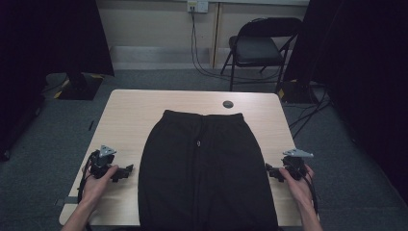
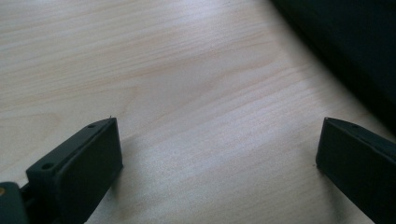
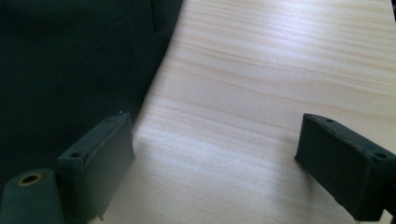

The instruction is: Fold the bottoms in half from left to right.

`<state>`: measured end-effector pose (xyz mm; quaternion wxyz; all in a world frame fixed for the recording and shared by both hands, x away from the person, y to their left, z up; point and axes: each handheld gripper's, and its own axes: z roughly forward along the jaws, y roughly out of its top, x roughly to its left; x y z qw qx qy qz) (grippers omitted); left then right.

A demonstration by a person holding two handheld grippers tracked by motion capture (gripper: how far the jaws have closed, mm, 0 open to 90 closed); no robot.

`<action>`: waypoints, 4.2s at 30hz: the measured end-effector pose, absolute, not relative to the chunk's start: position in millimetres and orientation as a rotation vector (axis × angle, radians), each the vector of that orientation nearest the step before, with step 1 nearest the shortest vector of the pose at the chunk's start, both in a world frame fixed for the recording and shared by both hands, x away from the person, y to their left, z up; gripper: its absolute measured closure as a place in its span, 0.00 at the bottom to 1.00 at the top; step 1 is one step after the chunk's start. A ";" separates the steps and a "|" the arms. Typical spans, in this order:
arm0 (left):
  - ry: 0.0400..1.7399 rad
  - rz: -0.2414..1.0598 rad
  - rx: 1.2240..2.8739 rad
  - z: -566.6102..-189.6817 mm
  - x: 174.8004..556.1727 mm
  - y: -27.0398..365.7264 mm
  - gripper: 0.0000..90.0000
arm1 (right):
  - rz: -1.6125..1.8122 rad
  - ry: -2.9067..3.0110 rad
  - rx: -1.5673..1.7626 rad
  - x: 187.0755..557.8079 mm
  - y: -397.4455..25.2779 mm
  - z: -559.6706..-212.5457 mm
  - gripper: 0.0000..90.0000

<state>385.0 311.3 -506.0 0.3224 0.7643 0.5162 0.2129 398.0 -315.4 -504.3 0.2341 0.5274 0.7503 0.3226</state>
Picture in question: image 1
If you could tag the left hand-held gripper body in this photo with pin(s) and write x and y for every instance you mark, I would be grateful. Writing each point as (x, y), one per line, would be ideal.
(101, 162)

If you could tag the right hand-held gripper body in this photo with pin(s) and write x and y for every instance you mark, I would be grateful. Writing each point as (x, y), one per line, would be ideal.
(295, 165)

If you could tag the black pants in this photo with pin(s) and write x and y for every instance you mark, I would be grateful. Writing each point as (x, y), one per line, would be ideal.
(205, 173)

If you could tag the person's right hand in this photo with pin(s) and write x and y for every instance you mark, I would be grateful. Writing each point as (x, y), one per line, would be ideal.
(301, 189)

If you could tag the person's left hand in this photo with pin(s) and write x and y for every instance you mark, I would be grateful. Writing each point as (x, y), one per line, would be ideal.
(94, 189)

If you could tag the grey tape strip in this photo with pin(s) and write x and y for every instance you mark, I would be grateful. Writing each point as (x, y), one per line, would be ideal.
(69, 200)

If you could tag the black stand base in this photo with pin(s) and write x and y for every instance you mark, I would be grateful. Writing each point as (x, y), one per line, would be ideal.
(80, 88)
(295, 93)

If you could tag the dark curtain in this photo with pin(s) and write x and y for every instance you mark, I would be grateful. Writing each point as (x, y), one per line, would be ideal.
(38, 48)
(362, 64)

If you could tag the black folding chair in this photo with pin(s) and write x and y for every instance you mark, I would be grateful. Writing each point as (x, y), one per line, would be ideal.
(256, 48)

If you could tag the wooden wall post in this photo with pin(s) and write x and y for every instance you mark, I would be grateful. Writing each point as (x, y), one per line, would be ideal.
(216, 35)

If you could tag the white wall outlet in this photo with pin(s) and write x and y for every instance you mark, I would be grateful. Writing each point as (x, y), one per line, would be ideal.
(198, 6)

